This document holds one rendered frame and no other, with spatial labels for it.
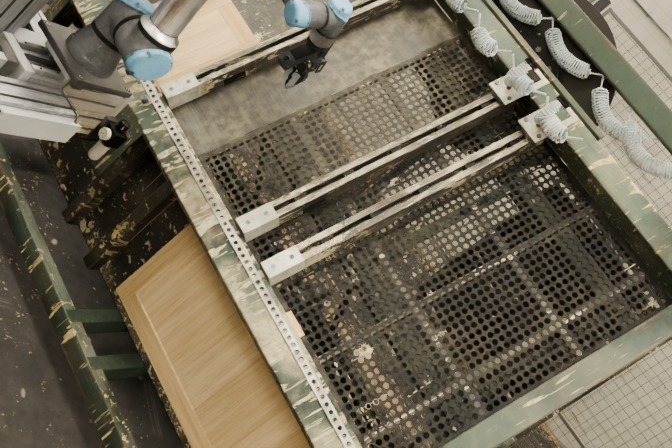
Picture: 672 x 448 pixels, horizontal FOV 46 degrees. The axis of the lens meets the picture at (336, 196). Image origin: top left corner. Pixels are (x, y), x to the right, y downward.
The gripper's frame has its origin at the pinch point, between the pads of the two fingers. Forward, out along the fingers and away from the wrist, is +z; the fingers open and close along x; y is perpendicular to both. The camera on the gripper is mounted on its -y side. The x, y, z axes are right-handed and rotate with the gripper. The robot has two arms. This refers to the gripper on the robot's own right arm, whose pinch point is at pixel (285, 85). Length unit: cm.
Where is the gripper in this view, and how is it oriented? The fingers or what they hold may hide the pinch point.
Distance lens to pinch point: 252.2
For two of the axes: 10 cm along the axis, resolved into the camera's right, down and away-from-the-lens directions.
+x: -5.4, -7.9, 2.8
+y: 7.0, -2.4, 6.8
